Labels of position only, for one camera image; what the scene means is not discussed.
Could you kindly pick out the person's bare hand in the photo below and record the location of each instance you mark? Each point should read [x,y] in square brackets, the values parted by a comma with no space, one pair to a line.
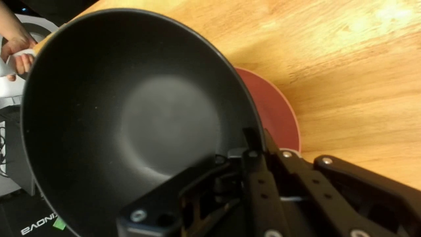
[14,41]

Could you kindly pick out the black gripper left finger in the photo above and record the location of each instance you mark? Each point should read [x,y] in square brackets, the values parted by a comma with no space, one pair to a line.
[210,192]

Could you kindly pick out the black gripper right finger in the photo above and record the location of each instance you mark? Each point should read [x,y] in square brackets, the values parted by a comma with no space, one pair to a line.
[342,192]

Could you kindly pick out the red round plate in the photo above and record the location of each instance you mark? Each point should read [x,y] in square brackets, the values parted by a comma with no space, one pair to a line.
[274,112]

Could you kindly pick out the black box with white print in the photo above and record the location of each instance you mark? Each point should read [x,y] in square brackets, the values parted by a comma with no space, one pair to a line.
[30,219]

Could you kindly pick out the black frying pan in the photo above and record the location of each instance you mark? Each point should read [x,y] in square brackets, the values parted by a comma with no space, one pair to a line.
[131,119]

